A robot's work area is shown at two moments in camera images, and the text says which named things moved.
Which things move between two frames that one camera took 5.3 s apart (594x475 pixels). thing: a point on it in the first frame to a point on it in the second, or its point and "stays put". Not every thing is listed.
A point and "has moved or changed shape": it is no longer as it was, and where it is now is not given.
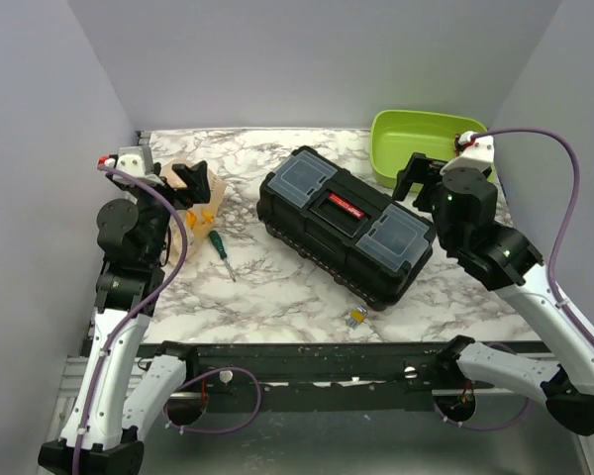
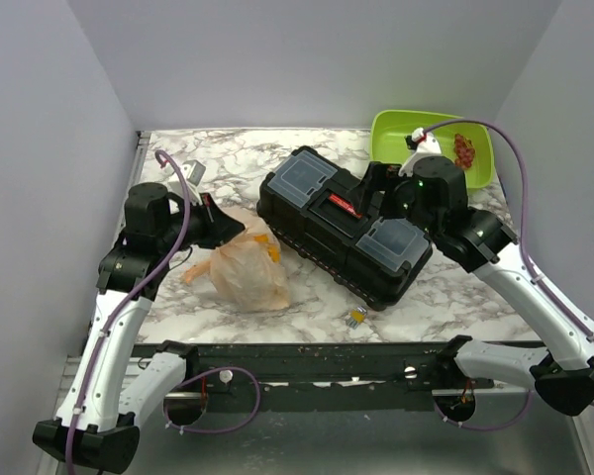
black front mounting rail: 316,377 stays put
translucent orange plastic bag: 199,218 has moved or changed shape
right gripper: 420,168 to 379,176
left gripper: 198,189 to 220,228
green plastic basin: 396,133 stays put
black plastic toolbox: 344,228 stays put
